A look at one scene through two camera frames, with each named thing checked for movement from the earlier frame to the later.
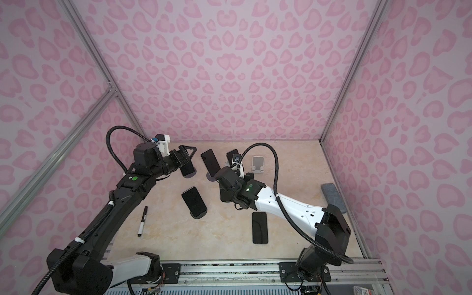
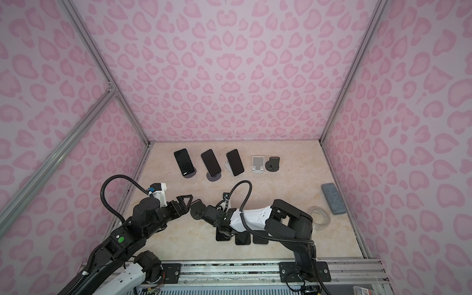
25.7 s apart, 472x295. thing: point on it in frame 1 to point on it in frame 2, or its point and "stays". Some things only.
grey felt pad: [332, 196] stays
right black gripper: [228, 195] to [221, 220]
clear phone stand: [258, 164] stays
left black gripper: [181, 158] to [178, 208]
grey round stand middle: [211, 178] stays
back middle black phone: [210, 162] stays
